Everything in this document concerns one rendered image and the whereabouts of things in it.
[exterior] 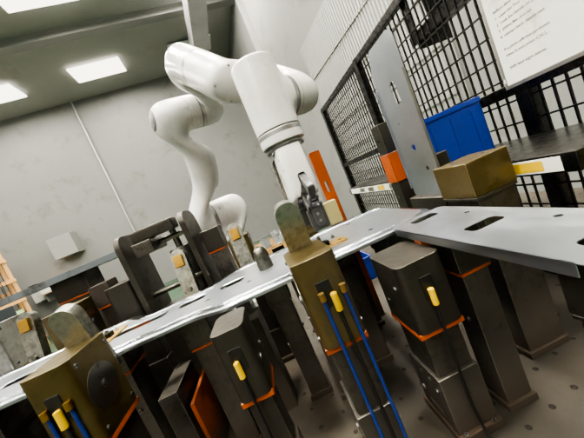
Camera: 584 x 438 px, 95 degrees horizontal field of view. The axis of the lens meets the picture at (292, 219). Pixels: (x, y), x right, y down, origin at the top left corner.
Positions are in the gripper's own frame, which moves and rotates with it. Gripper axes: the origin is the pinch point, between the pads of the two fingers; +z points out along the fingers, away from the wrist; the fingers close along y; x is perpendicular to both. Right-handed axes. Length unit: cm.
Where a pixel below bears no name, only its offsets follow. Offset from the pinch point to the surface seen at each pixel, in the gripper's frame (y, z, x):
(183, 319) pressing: 4.0, 5.9, -28.4
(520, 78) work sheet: -2, -11, 54
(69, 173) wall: -809, -290, -474
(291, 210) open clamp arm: 13.4, -4.9, -4.9
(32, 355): -17, 5, -71
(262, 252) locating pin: -3.5, 2.0, -12.0
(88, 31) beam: -582, -467, -193
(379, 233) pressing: 6.0, 5.5, 8.9
